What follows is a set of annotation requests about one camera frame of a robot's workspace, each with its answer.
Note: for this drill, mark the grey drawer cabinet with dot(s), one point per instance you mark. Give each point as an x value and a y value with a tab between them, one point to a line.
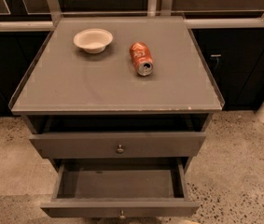
71	91

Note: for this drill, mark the round top drawer knob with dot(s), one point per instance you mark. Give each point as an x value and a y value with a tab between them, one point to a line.
120	149

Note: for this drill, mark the round drawer knob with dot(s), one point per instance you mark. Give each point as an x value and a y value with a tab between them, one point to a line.
122	215
120	149

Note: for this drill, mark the grey top drawer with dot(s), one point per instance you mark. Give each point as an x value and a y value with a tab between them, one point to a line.
104	145

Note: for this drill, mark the grey open middle drawer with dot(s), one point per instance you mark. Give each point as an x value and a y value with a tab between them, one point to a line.
144	187

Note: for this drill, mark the round middle drawer knob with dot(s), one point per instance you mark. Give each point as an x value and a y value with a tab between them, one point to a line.
122	215

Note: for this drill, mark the red soda can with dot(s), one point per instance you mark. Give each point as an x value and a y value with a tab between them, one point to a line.
141	59

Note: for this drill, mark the white paper bowl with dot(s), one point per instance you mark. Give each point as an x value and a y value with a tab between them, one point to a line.
93	41

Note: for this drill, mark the metal rail frame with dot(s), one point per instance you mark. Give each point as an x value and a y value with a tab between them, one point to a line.
42	15

